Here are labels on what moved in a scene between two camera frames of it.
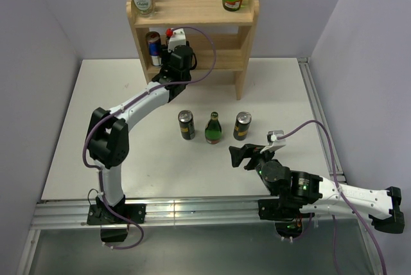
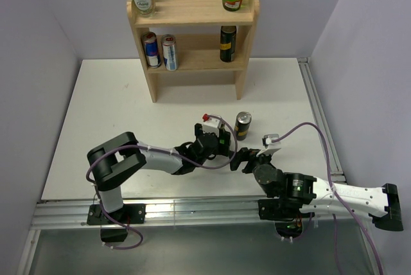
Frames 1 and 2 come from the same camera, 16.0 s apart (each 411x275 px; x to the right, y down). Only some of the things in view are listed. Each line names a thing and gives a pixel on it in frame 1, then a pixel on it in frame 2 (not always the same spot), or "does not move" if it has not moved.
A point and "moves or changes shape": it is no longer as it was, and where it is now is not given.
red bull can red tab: [155, 44] moves or changes shape
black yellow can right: [241, 127] does not move
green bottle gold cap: [213, 130] moves or changes shape
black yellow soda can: [187, 124] → [228, 36]
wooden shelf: [192, 0] does not move
